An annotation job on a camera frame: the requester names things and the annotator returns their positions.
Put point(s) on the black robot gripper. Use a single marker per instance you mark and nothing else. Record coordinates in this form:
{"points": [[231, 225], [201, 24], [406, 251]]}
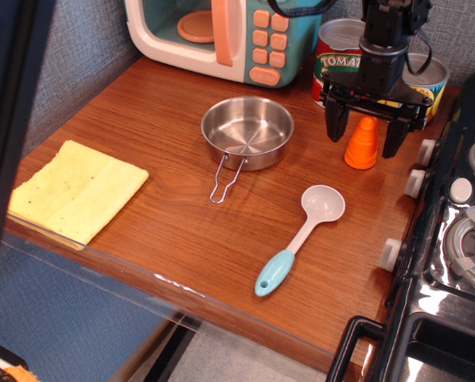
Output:
{"points": [[376, 89]]}

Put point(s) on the orange toy carrot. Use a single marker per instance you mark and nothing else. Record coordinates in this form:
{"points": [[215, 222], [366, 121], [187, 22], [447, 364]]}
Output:
{"points": [[361, 151]]}

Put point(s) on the yellow folded towel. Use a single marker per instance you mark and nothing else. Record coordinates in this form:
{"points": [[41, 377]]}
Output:
{"points": [[73, 197]]}

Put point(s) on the pineapple slices can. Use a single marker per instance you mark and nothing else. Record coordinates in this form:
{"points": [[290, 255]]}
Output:
{"points": [[430, 84]]}

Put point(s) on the tomato sauce can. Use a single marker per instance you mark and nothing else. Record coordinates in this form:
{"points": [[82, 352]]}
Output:
{"points": [[337, 50]]}

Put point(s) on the small steel pan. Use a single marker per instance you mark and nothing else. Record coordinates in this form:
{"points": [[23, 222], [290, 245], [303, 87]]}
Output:
{"points": [[245, 133]]}

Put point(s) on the teal toy microwave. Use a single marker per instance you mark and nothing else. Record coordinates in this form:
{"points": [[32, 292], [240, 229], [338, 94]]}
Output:
{"points": [[243, 41]]}

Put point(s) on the black toy stove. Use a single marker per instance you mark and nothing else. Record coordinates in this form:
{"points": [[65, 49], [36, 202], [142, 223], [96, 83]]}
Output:
{"points": [[429, 330]]}

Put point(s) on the orange fuzzy object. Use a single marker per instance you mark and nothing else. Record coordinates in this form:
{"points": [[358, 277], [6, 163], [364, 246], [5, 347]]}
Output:
{"points": [[17, 374]]}

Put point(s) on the grey spoon teal handle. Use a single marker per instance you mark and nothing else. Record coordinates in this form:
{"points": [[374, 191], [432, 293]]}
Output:
{"points": [[321, 204]]}

